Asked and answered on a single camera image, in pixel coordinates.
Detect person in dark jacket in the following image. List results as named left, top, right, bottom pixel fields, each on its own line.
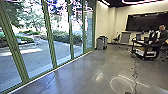
left=155, top=23, right=168, bottom=51

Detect green lid recycling bin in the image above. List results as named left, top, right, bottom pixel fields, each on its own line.
left=99, top=34, right=109, bottom=50

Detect green framed glass door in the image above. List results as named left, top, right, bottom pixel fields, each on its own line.
left=81, top=0, right=98, bottom=54

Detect grey trash bin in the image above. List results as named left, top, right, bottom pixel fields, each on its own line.
left=96, top=36, right=106, bottom=51

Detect black mesh office chair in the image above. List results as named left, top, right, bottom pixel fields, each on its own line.
left=112, top=33, right=122, bottom=46

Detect person in white shirt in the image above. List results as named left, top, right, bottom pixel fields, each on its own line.
left=147, top=26, right=158, bottom=45

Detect black floor cable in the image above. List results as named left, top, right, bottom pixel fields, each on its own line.
left=123, top=49, right=140, bottom=94

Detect green outdoor hedge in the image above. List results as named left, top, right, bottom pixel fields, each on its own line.
left=49, top=30, right=83, bottom=46

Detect black wall display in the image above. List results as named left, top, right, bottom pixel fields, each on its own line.
left=125, top=11, right=168, bottom=33

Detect black wheeled cart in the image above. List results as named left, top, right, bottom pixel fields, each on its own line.
left=130, top=33, right=165, bottom=62

